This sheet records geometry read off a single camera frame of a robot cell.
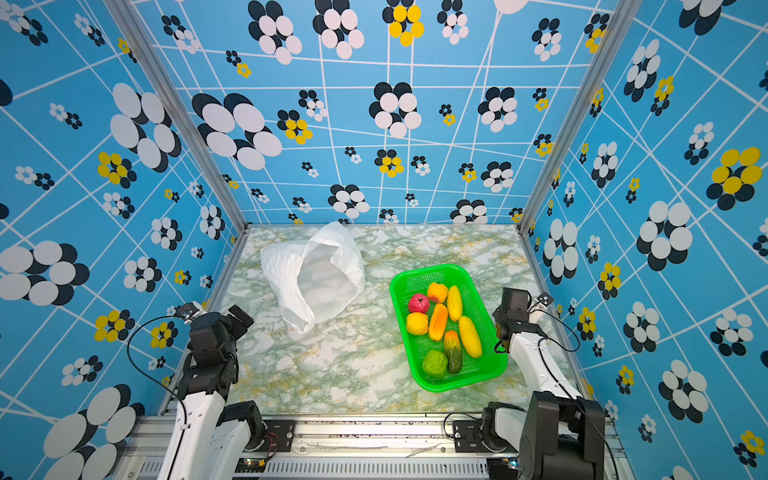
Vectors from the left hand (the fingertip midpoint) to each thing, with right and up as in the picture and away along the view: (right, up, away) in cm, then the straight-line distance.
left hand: (226, 315), depth 79 cm
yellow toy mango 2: (+67, -8, +6) cm, 68 cm away
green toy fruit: (+56, -13, 0) cm, 58 cm away
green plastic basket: (+69, +1, +10) cm, 70 cm away
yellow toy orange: (+52, -4, +8) cm, 53 cm away
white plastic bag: (+18, +7, +26) cm, 32 cm away
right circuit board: (+71, -34, -9) cm, 79 cm away
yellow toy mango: (+64, +1, +15) cm, 66 cm away
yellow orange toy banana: (+58, -4, +10) cm, 59 cm away
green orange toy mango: (+62, -11, +4) cm, 63 cm away
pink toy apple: (+53, +1, +12) cm, 54 cm away
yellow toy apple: (+60, +4, +17) cm, 62 cm away
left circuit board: (+10, -35, -7) cm, 37 cm away
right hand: (+83, -3, +7) cm, 83 cm away
